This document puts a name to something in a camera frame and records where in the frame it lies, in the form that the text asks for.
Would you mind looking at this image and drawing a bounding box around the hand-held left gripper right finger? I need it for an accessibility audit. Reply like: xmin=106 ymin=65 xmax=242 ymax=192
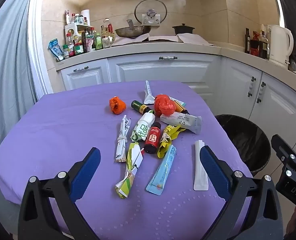
xmin=200 ymin=145 xmax=285 ymax=240

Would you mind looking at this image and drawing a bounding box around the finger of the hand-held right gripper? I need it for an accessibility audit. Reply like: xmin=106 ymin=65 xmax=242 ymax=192
xmin=271 ymin=134 xmax=296 ymax=178

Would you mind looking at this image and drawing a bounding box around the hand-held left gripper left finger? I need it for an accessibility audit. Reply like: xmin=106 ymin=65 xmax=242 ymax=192
xmin=18 ymin=147 xmax=101 ymax=240

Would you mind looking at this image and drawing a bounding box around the white plastic sleeve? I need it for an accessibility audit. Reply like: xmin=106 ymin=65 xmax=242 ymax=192
xmin=193 ymin=140 xmax=209 ymax=191

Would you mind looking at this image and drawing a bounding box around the black lined trash bin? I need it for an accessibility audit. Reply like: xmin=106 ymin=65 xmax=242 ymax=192
xmin=214 ymin=114 xmax=272 ymax=177

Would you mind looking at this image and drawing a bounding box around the green yellow knotted wrapper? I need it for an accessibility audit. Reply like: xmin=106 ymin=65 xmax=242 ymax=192
xmin=115 ymin=142 xmax=144 ymax=199

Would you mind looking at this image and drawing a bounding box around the white knotted paper wrapper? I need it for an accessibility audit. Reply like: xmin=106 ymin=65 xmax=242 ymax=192
xmin=115 ymin=115 xmax=131 ymax=162

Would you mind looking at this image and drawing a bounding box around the light blue sachet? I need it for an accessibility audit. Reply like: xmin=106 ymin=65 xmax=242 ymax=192
xmin=146 ymin=144 xmax=177 ymax=195

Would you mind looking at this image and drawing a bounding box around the green and white wrapper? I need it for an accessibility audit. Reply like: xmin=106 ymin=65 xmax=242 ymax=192
xmin=130 ymin=112 xmax=155 ymax=142

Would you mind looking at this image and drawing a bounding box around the red small bottle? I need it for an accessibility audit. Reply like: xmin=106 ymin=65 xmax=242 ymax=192
xmin=143 ymin=122 xmax=162 ymax=154

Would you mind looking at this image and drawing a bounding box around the amber yellow label bottle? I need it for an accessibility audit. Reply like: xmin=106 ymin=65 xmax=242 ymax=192
xmin=174 ymin=102 xmax=190 ymax=115

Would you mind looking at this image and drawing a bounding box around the small orange plastic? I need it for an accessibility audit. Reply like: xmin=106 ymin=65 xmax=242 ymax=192
xmin=109 ymin=96 xmax=126 ymax=115

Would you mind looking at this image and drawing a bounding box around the teal and white tube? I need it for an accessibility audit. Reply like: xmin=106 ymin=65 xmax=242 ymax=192
xmin=169 ymin=97 xmax=187 ymax=107

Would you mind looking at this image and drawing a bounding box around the red plastic bag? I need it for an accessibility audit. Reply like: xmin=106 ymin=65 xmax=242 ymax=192
xmin=154 ymin=94 xmax=176 ymax=117

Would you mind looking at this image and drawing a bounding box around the green label small bottle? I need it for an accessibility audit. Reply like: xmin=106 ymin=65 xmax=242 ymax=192
xmin=131 ymin=100 xmax=153 ymax=115

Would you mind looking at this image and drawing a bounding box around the white striped tube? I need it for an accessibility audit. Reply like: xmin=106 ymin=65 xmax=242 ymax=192
xmin=143 ymin=80 xmax=155 ymax=105

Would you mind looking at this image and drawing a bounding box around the white electric kettle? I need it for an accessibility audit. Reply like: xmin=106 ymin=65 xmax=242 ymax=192
xmin=267 ymin=24 xmax=295 ymax=68

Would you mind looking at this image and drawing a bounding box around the small white cabinet door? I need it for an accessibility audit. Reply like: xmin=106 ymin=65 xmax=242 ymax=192
xmin=60 ymin=59 xmax=111 ymax=91

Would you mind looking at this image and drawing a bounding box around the dark soy sauce bottle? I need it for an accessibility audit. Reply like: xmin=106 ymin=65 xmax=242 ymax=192
xmin=258 ymin=24 xmax=270 ymax=60

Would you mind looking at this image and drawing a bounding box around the red jar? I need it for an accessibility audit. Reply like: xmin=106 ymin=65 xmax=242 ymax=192
xmin=250 ymin=31 xmax=260 ymax=57

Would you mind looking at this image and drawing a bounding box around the dark slim oil bottle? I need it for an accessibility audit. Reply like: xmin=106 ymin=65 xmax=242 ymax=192
xmin=245 ymin=28 xmax=251 ymax=54

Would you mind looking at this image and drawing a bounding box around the wide white cabinet door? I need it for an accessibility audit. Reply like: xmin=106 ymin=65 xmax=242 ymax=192
xmin=108 ymin=54 xmax=221 ymax=83

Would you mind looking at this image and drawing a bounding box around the blue snack packet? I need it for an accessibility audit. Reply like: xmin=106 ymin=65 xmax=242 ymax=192
xmin=48 ymin=39 xmax=64 ymax=62

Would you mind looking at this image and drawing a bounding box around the cluster of seasoning bottles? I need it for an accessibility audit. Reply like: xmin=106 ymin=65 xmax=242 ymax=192
xmin=63 ymin=10 xmax=101 ymax=57

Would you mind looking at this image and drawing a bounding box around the grey blue curtain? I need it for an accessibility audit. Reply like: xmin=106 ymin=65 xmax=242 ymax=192
xmin=0 ymin=0 xmax=38 ymax=140

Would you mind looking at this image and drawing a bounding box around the pale cloth on stove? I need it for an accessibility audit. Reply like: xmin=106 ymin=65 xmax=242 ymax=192
xmin=112 ymin=33 xmax=213 ymax=47

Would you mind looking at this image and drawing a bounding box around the clear cooking oil bottle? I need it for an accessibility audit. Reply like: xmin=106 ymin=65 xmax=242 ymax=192
xmin=101 ymin=18 xmax=113 ymax=48

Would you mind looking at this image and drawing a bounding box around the black pot with lid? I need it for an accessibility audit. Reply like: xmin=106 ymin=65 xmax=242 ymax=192
xmin=172 ymin=24 xmax=195 ymax=35

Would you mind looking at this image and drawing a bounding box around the steel wok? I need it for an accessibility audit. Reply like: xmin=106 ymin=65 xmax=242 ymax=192
xmin=115 ymin=19 xmax=152 ymax=38

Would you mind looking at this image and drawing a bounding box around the white paper towel roll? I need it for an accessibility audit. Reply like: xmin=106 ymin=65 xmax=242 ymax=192
xmin=81 ymin=9 xmax=90 ymax=25

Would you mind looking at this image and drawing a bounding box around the white lid holder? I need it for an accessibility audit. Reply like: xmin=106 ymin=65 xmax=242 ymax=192
xmin=142 ymin=14 xmax=161 ymax=27

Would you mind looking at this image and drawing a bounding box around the glass pot lid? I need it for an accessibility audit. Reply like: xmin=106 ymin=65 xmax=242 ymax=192
xmin=134 ymin=0 xmax=168 ymax=27

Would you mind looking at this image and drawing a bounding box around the white door frame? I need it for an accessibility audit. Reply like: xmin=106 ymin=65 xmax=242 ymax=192
xmin=28 ymin=0 xmax=54 ymax=100

